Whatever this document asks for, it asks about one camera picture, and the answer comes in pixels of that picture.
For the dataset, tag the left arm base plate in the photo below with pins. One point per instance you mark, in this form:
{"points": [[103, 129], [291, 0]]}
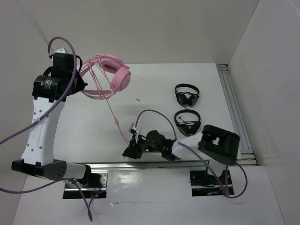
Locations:
{"points": [[95, 187]]}

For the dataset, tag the black headphones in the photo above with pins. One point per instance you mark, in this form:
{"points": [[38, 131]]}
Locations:
{"points": [[186, 98], [187, 128]]}

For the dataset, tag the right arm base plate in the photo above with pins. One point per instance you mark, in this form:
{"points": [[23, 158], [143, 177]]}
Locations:
{"points": [[203, 184]]}

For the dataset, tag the lower black headphones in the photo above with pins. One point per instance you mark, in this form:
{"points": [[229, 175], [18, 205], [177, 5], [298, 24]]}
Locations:
{"points": [[187, 128]]}

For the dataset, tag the aluminium rail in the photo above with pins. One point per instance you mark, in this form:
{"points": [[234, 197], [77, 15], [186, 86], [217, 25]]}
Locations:
{"points": [[235, 113], [145, 165]]}

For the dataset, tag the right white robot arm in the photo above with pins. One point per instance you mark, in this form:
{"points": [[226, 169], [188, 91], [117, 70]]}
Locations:
{"points": [[220, 145]]}

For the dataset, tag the upper black headphones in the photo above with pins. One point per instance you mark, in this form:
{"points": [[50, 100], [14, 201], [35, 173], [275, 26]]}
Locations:
{"points": [[186, 98]]}

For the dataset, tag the aluminium rail front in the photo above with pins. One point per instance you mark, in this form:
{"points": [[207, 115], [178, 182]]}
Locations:
{"points": [[145, 165]]}

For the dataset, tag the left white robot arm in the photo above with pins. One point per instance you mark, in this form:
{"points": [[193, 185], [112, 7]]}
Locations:
{"points": [[37, 159]]}

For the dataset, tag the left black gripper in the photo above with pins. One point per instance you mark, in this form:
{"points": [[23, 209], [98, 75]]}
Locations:
{"points": [[80, 85]]}

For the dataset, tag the pink headphones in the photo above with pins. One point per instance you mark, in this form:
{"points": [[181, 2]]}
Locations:
{"points": [[114, 70]]}

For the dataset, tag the aluminium rail right side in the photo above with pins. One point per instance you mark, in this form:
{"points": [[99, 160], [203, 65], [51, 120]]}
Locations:
{"points": [[235, 113]]}

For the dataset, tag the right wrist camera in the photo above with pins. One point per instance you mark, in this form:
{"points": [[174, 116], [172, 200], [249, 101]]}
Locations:
{"points": [[134, 130]]}

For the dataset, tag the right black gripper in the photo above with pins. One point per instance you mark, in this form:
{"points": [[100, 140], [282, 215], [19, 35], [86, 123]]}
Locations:
{"points": [[133, 151]]}

